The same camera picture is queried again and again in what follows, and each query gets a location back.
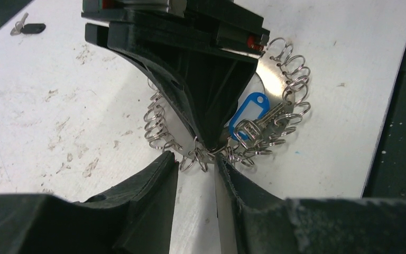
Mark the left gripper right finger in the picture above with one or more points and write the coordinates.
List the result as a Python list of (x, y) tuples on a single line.
[(252, 220)]

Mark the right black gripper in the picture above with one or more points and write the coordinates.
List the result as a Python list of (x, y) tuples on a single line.
[(199, 54)]

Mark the far key with black tag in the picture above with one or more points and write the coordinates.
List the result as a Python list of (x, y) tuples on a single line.
[(21, 27)]

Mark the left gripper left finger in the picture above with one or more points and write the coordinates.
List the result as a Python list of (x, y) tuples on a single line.
[(134, 216)]

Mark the key with blue tag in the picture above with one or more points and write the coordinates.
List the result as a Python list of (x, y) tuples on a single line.
[(260, 120)]

